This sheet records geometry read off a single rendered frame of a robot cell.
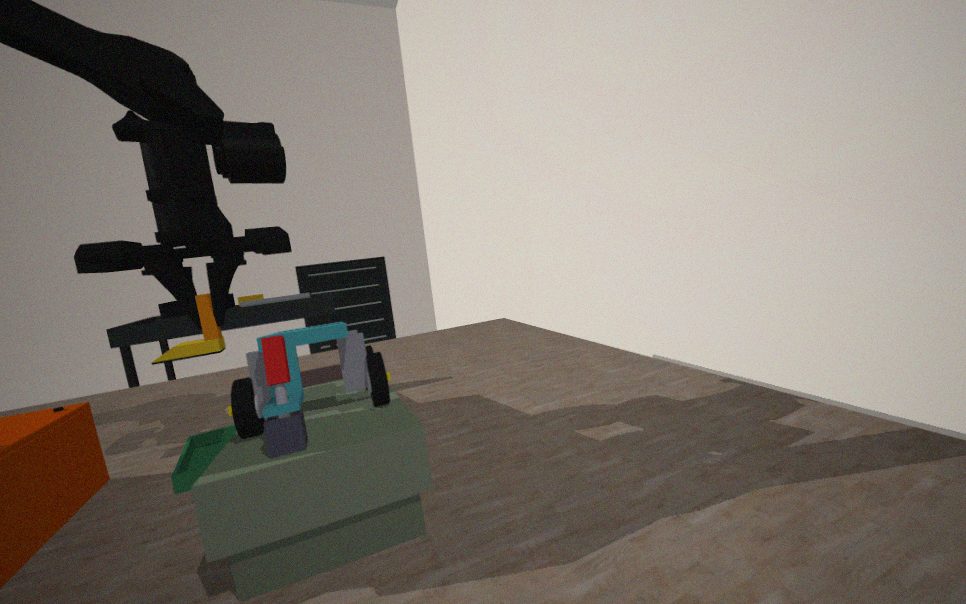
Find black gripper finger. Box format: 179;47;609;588
141;267;202;329
206;260;247;327

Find small teal wheeled trolley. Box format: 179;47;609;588
228;322;391;439

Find yellow wedge chock with orange handle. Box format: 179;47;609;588
152;293;226;365

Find green tray walls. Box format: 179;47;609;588
171;425;237;494

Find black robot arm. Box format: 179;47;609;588
0;0;286;184

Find green tray floor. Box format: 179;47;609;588
187;438;231;471

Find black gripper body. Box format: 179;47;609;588
74;178;292;273

